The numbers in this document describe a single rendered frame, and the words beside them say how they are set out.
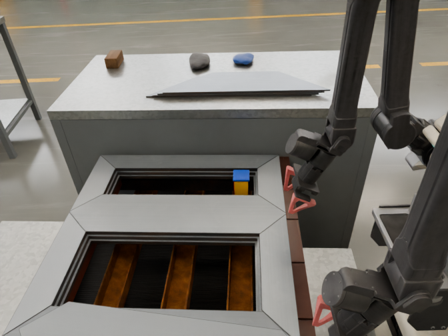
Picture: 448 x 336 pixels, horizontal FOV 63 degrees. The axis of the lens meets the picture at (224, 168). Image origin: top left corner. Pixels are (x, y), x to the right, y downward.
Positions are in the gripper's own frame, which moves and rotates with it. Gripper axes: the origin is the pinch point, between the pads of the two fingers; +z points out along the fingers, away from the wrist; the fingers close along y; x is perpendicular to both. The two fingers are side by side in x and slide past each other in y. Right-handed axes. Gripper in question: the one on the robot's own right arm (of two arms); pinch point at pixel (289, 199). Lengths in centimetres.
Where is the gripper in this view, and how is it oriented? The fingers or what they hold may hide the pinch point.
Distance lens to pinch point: 108.5
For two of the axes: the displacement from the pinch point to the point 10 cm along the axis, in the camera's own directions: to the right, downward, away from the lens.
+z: -4.2, 7.2, 5.5
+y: 0.1, 6.1, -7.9
